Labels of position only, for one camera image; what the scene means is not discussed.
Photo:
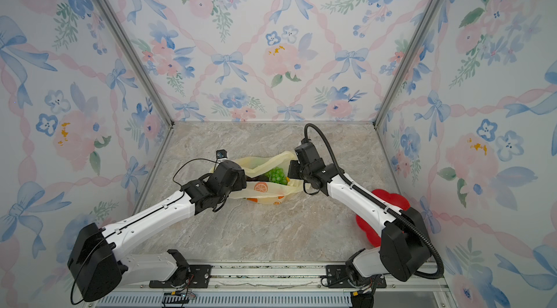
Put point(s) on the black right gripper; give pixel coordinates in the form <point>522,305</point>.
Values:
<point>292,172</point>

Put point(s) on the yellow printed plastic bag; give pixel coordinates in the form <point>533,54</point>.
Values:
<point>266,192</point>

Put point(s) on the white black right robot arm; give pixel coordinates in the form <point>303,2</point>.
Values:
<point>405,243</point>

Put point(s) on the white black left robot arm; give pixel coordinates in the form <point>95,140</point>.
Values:
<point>101,257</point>

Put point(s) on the green grape bunch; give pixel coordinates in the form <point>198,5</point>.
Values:
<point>277,176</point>

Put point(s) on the dark avocado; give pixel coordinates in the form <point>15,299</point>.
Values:
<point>259,178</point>

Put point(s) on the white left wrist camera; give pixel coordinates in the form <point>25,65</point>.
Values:
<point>221,155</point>

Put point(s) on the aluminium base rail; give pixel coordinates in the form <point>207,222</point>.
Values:
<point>281,284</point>

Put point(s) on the aluminium corner post right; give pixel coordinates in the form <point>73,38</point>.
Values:
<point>415,44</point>

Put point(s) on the aluminium corner post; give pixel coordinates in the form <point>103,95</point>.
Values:
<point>415,44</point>
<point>132,57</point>

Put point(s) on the aluminium corner post left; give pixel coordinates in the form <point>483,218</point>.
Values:
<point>132,57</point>

